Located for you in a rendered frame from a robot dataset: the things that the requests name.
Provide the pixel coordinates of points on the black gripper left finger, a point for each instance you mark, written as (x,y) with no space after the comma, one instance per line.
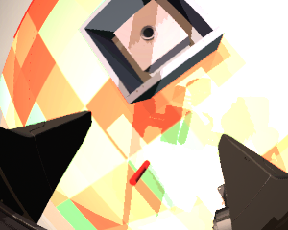
(34,158)

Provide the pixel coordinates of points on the red peg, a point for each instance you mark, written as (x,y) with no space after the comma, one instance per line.
(140,171)

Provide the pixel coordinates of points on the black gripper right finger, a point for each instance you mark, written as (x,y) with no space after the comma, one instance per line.
(257,190)

